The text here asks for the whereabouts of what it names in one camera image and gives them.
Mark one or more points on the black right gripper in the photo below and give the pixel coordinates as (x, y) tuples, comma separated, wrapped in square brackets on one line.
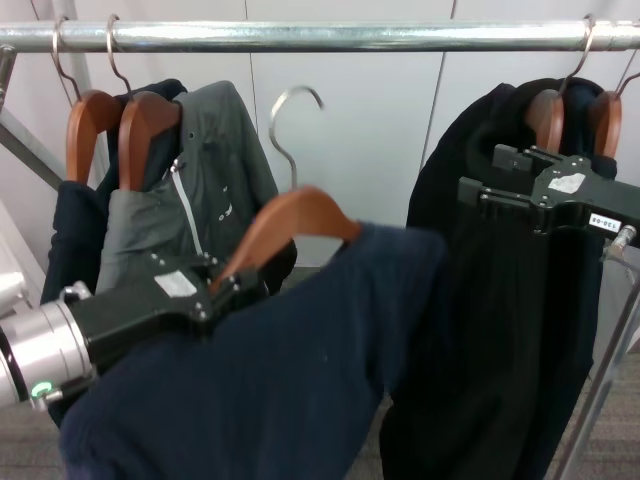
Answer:
[(590, 200)]

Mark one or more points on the dark blue hanging garment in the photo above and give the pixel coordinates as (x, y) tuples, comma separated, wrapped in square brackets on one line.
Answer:
[(580, 117)]

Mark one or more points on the steel rack side frame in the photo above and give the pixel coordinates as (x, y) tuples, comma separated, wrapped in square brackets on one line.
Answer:
[(600, 390)]

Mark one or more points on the wooden hanger with steel hook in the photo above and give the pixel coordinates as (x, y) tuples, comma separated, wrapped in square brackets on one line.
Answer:
[(295, 207)]

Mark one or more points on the wooden hanger at rail end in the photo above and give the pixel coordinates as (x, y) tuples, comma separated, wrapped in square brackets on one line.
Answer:
[(607, 122)]

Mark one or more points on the wooden hanger with navy garment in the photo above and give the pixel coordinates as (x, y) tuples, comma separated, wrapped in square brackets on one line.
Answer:
[(85, 125)]

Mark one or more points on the wooden hanger with grey jacket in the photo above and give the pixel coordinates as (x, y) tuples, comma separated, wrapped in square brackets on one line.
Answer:
[(137, 130)]

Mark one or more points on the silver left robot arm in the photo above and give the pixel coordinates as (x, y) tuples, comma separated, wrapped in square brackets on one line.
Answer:
[(45, 335)]

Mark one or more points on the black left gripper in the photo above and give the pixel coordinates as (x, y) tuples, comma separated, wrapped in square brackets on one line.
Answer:
[(140, 310)]

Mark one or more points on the black hanging garment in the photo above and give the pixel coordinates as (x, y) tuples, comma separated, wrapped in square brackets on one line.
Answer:
[(490, 300)]

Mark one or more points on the navy blue knit garment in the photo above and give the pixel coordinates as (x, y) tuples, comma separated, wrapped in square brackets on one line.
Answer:
[(260, 380)]

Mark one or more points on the steel clothes rack rail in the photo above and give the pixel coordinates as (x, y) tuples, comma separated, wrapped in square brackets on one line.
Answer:
[(320, 36)]

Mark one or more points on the grey zip jacket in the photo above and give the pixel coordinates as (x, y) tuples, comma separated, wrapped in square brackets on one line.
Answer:
[(215, 165)]

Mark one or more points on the dark navy hanging garment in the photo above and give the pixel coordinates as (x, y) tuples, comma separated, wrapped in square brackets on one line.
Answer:
[(70, 235)]

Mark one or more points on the wooden hanger with black garment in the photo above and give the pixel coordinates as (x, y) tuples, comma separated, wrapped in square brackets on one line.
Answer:
[(547, 120)]

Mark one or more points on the steel rack diagonal bracket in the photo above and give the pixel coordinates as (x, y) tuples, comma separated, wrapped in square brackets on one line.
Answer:
[(30, 150)]

